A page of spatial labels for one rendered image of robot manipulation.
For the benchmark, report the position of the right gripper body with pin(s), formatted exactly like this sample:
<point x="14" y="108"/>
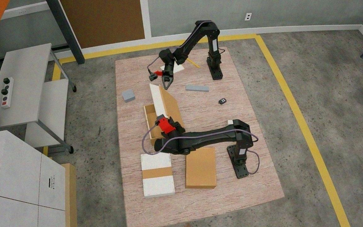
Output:
<point x="167" y="72"/>

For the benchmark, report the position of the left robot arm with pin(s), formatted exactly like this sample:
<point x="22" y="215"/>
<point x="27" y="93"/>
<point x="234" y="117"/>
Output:
<point x="237" y="154"/>

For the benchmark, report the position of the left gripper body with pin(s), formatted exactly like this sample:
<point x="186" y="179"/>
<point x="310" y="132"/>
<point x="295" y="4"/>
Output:
<point x="170" y="131"/>

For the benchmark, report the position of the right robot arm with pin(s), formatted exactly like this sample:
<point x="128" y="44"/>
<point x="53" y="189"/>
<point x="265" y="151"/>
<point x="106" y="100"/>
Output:
<point x="181" y="54"/>

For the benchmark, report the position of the black key fob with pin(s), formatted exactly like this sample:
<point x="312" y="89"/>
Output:
<point x="222" y="101"/>

